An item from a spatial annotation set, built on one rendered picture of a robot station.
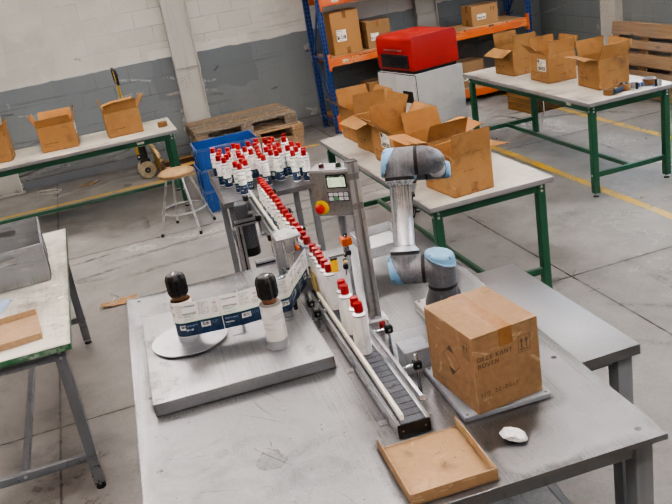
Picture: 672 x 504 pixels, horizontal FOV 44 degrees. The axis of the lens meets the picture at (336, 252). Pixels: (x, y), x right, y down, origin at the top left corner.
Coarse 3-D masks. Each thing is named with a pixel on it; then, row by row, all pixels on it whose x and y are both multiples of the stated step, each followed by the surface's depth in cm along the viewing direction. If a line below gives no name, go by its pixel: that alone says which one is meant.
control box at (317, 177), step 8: (312, 168) 328; (328, 168) 324; (344, 168) 320; (312, 176) 325; (320, 176) 324; (312, 184) 326; (320, 184) 325; (312, 192) 328; (320, 192) 326; (320, 200) 328; (328, 200) 326; (328, 208) 328; (336, 208) 327; (344, 208) 325; (352, 208) 324
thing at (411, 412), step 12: (336, 312) 342; (372, 348) 308; (372, 360) 300; (384, 372) 291; (384, 384) 283; (396, 384) 282; (384, 396) 276; (396, 396) 275; (408, 396) 274; (408, 408) 267; (408, 420) 260
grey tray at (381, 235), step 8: (384, 224) 399; (352, 232) 396; (376, 232) 399; (384, 232) 400; (392, 232) 397; (352, 240) 394; (376, 240) 392; (384, 240) 390; (392, 240) 388; (376, 248) 372; (384, 248) 373; (392, 248) 374; (376, 256) 374
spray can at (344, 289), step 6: (342, 288) 314; (348, 288) 315; (342, 294) 315; (348, 294) 315; (342, 300) 315; (348, 300) 315; (342, 306) 316; (348, 306) 316; (342, 312) 318; (348, 312) 317; (348, 318) 317; (348, 324) 318; (348, 330) 319
